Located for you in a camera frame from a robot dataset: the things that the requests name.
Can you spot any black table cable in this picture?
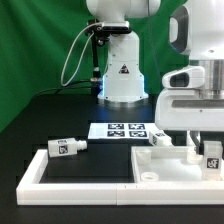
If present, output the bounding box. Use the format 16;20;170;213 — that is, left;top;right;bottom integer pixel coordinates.
29;79;94;100

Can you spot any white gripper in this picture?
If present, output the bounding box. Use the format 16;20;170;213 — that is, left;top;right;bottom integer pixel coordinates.
155;89;224;154

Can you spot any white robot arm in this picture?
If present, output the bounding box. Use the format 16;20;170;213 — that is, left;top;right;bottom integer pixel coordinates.
87;0;224;153

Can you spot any grey camera cable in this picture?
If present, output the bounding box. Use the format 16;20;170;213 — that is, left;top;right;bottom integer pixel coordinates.
60;23;96;88

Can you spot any white marker tag sheet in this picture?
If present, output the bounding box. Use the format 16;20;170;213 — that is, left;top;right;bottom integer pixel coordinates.
88;123;159;140

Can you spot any fixed camera on stand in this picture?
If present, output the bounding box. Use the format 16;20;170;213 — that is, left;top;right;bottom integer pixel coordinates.
85;19;132;96

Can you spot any white U-shaped fence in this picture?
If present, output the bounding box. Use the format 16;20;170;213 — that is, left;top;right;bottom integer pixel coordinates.
16;150;224;205

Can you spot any white square table top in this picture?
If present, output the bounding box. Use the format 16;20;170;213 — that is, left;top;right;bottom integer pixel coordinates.
130;145;224;184

